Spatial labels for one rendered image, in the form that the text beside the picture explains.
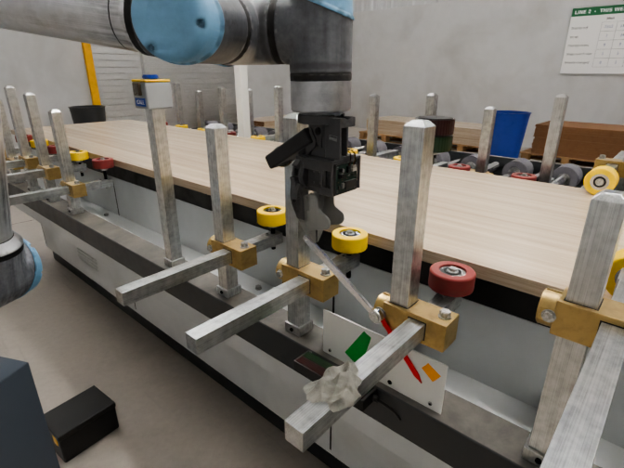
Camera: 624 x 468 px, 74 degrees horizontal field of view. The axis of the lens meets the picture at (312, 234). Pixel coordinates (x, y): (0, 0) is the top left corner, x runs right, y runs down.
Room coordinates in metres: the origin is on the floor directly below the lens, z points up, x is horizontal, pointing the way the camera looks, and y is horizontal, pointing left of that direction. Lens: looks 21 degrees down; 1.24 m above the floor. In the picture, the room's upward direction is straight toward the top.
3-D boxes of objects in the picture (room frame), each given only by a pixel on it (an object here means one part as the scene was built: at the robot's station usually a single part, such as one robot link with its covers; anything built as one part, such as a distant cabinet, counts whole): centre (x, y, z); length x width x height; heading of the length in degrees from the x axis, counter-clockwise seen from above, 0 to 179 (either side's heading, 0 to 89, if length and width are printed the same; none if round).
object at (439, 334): (0.62, -0.18, 0.85); 0.14 x 0.06 x 0.05; 48
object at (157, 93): (1.13, 0.41, 1.18); 0.07 x 0.07 x 0.08; 48
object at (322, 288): (0.78, 0.01, 0.84); 0.14 x 0.06 x 0.05; 48
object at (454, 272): (0.68, -0.25, 0.85); 0.08 x 0.08 x 0.11
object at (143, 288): (0.88, 0.23, 0.83); 0.44 x 0.03 x 0.04; 138
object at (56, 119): (1.62, 0.97, 0.87); 0.04 x 0.04 x 0.48; 48
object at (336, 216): (0.66, -0.03, 1.02); 0.06 x 0.03 x 0.09; 48
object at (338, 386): (0.43, -0.03, 0.87); 0.09 x 0.07 x 0.02; 138
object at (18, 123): (1.95, 1.34, 0.94); 0.04 x 0.04 x 0.48; 48
